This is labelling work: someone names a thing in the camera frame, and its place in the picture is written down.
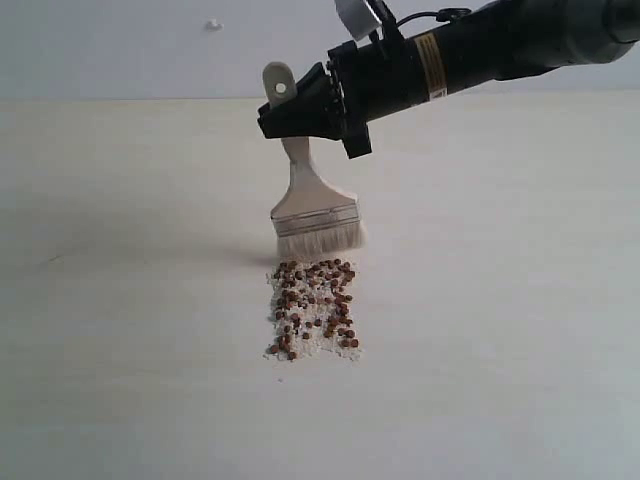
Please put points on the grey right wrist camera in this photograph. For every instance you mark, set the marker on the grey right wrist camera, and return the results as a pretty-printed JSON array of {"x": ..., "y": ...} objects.
[{"x": 363, "y": 17}]

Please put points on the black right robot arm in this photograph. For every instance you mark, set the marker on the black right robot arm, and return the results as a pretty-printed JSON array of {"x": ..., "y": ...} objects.
[{"x": 509, "y": 40}]

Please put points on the small white wall lump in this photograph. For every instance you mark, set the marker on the small white wall lump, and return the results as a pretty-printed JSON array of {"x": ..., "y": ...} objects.
[{"x": 213, "y": 25}]

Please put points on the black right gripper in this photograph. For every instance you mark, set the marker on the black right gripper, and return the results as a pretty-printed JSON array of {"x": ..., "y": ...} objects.
[{"x": 338, "y": 100}]

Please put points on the brown and white granule pile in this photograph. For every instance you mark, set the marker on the brown and white granule pile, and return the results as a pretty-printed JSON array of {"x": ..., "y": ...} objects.
[{"x": 311, "y": 309}]

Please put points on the wide white bristle paintbrush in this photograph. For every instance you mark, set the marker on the wide white bristle paintbrush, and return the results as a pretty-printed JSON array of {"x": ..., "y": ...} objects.
[{"x": 313, "y": 218}]

